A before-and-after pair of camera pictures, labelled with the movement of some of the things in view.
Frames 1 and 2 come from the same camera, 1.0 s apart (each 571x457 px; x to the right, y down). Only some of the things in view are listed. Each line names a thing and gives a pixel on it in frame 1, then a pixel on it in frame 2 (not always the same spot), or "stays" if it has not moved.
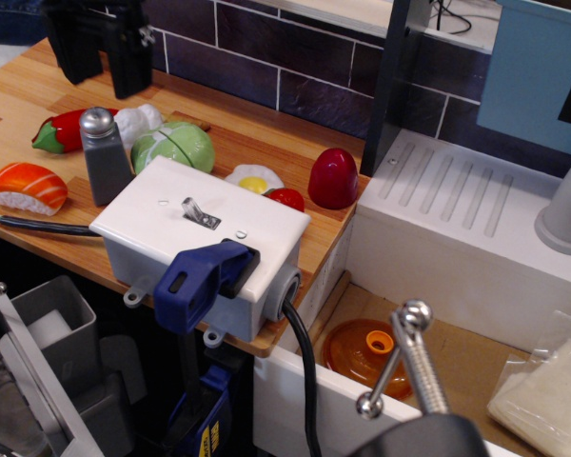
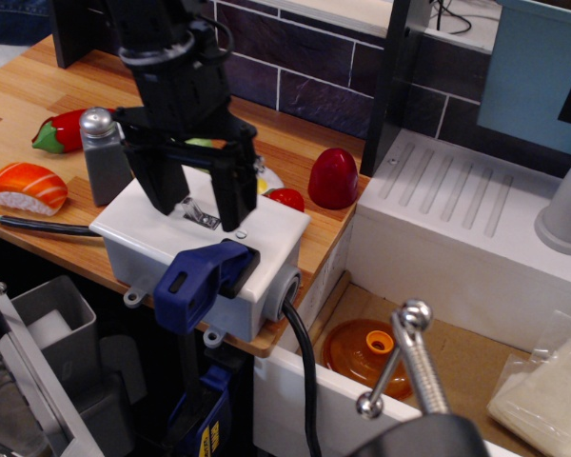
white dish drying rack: x=454 y=229 stays
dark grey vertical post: x=384 y=120 stays
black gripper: x=75 y=30 → x=186 y=105
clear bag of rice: x=545 y=400 stays
